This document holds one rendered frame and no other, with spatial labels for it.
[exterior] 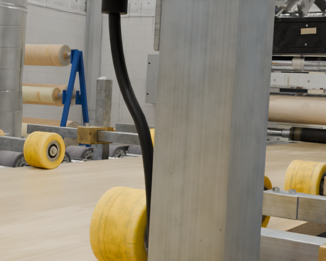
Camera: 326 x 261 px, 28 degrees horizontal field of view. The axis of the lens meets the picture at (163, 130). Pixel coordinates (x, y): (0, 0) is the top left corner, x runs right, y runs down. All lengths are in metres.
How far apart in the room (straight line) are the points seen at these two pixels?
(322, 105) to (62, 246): 2.29
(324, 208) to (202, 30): 0.58
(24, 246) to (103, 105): 1.27
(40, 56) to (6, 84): 3.37
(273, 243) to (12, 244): 0.31
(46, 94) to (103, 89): 5.51
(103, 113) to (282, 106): 1.22
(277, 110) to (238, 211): 2.75
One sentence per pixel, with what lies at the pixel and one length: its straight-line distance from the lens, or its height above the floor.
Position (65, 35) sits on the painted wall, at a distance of 11.12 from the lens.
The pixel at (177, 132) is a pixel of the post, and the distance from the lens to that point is 0.26.
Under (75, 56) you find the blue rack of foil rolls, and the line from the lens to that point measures 7.43.
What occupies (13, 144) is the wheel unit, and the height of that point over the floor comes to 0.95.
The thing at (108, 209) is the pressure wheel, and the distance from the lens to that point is 0.63.
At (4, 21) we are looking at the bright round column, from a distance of 4.35.
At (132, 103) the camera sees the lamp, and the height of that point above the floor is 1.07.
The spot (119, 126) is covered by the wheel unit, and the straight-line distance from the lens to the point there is 2.49.
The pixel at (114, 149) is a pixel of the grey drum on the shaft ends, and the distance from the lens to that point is 2.73.
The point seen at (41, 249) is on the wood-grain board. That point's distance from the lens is 0.73.
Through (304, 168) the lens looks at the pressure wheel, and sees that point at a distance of 1.07.
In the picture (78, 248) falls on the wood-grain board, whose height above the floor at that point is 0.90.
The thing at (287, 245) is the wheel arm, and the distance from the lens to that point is 0.56.
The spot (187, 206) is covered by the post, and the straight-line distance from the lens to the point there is 0.26.
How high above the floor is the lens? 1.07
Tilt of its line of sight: 3 degrees down
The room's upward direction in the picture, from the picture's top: 3 degrees clockwise
